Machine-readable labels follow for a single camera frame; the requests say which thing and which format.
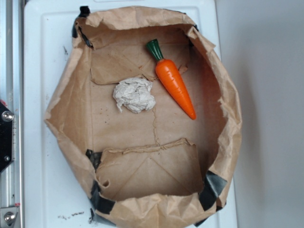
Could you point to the brown paper bag tray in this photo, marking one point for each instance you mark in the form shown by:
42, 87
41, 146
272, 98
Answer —
158, 168

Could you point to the black mounting bracket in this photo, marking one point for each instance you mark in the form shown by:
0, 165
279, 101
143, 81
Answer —
6, 136

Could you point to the orange toy carrot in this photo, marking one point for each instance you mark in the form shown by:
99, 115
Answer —
169, 75

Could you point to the white paper ball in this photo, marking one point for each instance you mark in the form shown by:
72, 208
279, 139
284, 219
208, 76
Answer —
134, 94

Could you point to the aluminium frame rail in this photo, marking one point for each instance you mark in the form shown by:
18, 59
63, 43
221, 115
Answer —
11, 93

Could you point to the white plastic board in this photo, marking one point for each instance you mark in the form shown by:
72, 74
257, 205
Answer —
53, 196

